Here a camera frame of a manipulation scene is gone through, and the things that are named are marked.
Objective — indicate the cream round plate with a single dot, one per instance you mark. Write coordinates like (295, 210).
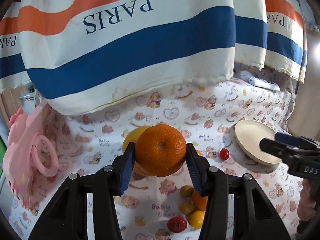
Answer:
(248, 134)

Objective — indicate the large yellow-orange grapefruit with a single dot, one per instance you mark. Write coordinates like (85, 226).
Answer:
(133, 137)

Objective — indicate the red cherry tomato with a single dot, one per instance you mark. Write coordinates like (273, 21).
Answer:
(224, 154)

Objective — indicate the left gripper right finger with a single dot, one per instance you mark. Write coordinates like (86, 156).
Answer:
(254, 215)

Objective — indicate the right human hand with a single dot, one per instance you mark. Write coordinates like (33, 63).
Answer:
(306, 205)

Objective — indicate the dark red round fruit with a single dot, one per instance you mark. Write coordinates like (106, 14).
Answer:
(176, 224)

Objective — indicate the striped Paris blanket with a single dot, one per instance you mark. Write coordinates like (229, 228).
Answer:
(83, 55)

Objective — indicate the yellow-orange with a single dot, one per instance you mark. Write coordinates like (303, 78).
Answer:
(196, 218)

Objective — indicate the brown longan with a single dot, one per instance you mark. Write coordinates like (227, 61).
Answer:
(186, 191)
(186, 208)

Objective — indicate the pink tablet case with ring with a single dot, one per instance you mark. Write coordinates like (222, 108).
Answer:
(29, 151)

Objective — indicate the wooden headboard panel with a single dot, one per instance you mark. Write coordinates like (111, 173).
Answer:
(304, 119)

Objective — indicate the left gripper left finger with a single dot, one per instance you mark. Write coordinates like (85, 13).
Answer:
(65, 216)

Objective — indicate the orange mandarin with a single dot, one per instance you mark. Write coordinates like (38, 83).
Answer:
(199, 202)
(160, 150)

